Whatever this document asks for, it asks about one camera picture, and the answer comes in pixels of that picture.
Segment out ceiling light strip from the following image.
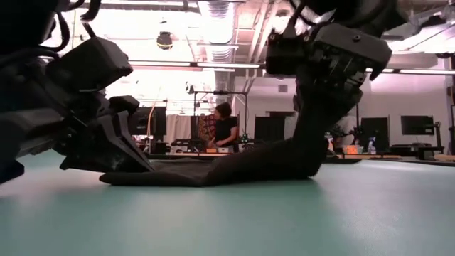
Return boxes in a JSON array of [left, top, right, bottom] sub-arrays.
[[128, 59, 262, 70], [365, 67, 455, 76]]

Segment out black towel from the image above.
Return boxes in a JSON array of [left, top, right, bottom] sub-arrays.
[[98, 87, 356, 188]]

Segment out white curtain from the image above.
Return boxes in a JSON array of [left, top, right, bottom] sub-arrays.
[[166, 113, 193, 144]]

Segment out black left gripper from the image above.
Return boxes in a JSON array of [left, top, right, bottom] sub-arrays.
[[0, 37, 156, 184]]

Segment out red patterned cloth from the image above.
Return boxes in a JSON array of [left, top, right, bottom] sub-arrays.
[[197, 113, 218, 143]]

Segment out green table mat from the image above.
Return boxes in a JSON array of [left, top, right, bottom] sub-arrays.
[[0, 148, 455, 256]]

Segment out black desk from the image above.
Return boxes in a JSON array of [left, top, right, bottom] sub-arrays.
[[389, 143, 445, 161]]

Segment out wooden workbench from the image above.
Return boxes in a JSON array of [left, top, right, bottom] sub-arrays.
[[336, 153, 402, 160]]

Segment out black monitor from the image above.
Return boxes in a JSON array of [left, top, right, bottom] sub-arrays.
[[400, 114, 436, 137], [360, 116, 391, 152]]

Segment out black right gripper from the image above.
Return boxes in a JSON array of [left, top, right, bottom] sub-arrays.
[[264, 21, 394, 114]]

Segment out black partition panel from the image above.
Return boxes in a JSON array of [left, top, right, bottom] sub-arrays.
[[129, 105, 168, 137], [254, 115, 286, 142]]

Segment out silver ventilation duct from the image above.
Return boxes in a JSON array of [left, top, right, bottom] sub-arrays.
[[204, 0, 237, 106]]

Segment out person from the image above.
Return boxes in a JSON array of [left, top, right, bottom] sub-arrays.
[[208, 102, 239, 149]]

